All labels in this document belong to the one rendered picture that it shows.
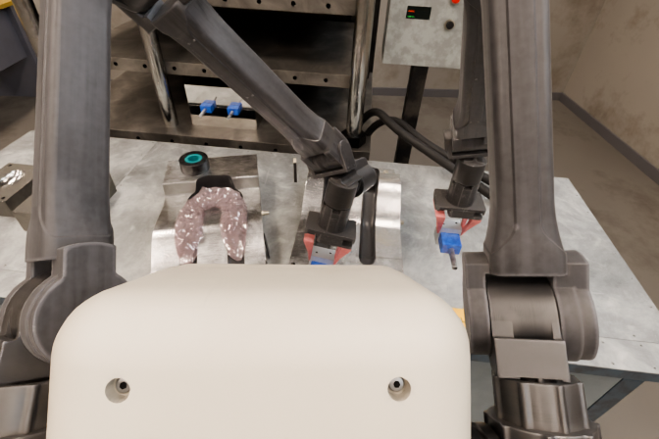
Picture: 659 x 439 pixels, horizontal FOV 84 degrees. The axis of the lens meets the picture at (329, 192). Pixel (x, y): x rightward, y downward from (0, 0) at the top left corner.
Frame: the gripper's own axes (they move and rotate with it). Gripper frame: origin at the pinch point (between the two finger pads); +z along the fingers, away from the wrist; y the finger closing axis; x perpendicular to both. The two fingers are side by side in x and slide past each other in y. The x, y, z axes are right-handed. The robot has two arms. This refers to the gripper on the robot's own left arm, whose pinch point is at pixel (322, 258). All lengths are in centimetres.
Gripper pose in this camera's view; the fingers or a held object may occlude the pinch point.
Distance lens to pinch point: 80.0
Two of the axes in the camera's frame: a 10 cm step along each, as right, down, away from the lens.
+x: -0.8, 5.0, -8.6
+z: -2.2, 8.4, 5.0
